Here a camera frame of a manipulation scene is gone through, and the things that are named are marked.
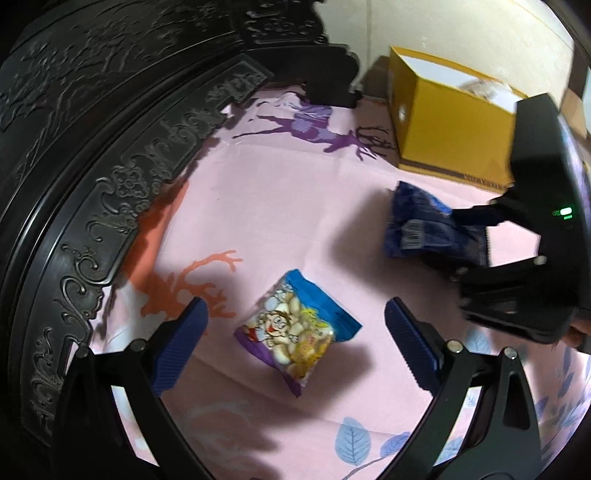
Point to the small cartoon candy packet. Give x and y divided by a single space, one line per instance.
291 332

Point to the cardboard corner protector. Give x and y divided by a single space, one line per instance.
577 115

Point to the dark carved wooden furniture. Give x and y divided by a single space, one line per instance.
69 138

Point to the yellow cardboard box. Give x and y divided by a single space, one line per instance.
443 129

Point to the blue snack packet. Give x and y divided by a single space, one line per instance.
415 230

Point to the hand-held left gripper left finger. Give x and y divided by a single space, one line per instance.
182 337

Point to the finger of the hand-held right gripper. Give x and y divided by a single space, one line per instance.
480 217
485 274

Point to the person's right hand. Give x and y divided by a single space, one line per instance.
581 334

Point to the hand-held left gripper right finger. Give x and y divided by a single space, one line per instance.
413 337

